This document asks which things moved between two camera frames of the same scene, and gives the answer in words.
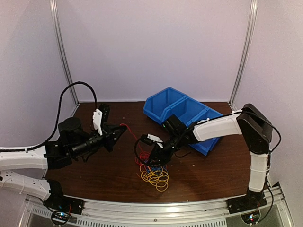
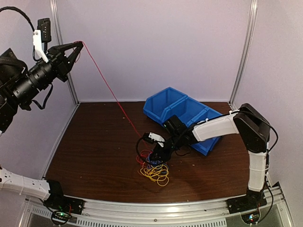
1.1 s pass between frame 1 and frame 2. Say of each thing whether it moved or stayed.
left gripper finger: moved
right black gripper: stayed
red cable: moved
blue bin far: stayed
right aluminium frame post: stayed
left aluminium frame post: stayed
